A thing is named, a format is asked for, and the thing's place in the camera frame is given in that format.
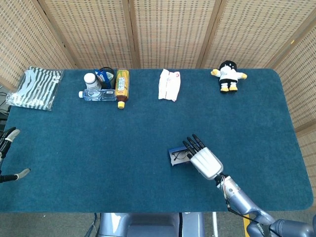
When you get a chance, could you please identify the blue and white cable bundle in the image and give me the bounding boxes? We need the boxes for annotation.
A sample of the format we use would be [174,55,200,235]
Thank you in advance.
[85,212,101,237]

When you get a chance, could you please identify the white table leg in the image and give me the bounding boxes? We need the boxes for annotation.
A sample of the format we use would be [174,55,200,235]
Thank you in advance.
[211,211,219,237]

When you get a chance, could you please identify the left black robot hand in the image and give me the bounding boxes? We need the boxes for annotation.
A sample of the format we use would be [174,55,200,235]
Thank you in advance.
[0,127,31,184]

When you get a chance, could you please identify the black mesh pen holder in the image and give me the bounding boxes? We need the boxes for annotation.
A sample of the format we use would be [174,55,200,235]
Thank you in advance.
[98,66,117,90]

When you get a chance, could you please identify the black eyeglasses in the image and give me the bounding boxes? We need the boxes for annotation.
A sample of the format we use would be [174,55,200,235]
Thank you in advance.
[172,151,192,161]

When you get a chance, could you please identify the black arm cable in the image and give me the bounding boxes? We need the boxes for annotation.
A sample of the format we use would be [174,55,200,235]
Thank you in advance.
[226,205,280,235]

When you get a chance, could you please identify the blue cardboard glasses case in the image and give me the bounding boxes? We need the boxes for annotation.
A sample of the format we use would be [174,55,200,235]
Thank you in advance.
[168,145,198,166]

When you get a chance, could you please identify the woven bamboo folding screen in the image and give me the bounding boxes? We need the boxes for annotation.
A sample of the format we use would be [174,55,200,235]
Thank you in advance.
[0,0,316,198]

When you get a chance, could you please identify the black and white plush toy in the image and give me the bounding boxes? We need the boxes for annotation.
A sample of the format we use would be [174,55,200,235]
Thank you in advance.
[210,61,248,94]

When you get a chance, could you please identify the white tissue pack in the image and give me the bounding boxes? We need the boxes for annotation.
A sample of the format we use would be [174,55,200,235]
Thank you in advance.
[158,68,182,102]

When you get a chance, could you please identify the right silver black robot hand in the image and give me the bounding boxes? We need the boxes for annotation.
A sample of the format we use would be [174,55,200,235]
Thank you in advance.
[182,133,224,180]

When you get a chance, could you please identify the striped shirt in plastic bag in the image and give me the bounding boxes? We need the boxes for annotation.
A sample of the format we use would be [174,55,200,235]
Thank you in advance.
[5,66,64,112]

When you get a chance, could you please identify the clear water bottle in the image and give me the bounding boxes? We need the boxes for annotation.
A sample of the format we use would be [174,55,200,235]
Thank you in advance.
[78,88,118,102]

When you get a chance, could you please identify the blue Oreo cookie pack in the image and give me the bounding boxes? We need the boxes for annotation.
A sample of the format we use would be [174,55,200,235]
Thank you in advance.
[94,69,112,83]

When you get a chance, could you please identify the black floor cables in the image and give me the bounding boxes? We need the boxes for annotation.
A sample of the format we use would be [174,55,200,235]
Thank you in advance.
[0,91,10,111]

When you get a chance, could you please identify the white plastic jar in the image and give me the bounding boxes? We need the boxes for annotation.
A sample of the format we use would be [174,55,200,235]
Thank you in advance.
[83,73,102,91]

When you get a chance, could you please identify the blue-grey robot torso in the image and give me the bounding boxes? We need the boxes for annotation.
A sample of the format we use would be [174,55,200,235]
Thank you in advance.
[97,212,205,237]

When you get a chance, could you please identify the tea bottle with yellow cap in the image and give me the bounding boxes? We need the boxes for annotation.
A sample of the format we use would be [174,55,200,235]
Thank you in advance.
[115,69,130,110]

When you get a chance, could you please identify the teal table carpet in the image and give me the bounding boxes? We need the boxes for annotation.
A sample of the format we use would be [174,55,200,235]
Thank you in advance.
[0,68,314,213]

